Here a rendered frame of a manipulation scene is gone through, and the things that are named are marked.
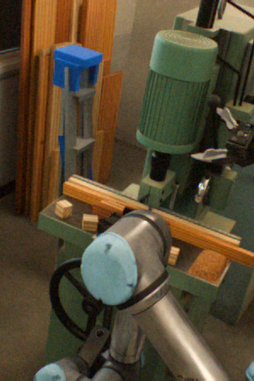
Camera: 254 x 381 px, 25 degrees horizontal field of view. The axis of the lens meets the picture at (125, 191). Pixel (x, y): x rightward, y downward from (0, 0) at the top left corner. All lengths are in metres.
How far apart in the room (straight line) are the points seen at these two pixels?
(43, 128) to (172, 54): 1.72
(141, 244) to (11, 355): 1.64
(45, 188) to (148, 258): 2.32
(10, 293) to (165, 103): 1.59
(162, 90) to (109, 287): 0.71
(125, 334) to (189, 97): 0.66
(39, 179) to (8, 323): 0.93
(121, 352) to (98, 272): 0.35
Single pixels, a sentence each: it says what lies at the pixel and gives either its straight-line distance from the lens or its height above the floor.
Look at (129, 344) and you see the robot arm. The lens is 1.32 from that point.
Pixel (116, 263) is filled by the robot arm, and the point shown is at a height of 1.29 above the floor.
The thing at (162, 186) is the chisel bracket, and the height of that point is 1.07.
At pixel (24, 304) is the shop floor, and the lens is 2.85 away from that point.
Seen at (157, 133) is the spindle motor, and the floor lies 1.25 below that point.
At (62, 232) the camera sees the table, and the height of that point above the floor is 0.86.
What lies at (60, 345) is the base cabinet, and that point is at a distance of 2.08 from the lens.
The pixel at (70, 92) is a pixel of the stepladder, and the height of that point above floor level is 1.00.
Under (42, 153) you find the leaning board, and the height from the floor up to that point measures 0.44.
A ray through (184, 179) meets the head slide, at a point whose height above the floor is 1.06.
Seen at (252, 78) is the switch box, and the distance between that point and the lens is 1.88.
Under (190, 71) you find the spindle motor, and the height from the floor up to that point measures 1.44.
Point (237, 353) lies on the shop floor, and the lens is 2.86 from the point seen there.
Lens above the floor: 1.87
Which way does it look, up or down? 29 degrees down
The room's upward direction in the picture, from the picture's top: 11 degrees clockwise
